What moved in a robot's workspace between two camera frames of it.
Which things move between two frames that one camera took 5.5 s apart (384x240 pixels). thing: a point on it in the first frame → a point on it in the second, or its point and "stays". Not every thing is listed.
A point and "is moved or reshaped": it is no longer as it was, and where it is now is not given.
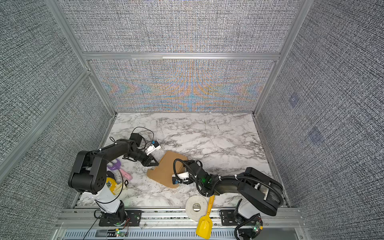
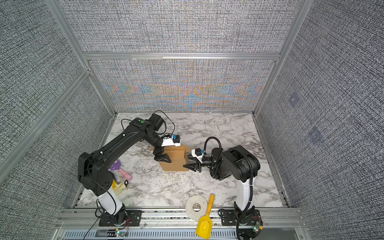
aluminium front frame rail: x=176 y=224 stays
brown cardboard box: x=163 y=172 is moved or reshaped
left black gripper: x=148 y=162 → x=160 y=157
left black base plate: x=133 y=219 stays
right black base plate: x=227 y=219 stays
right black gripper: x=187 y=168 → x=195 y=167
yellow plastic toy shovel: x=204 y=226 stays
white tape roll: x=194 y=215 stays
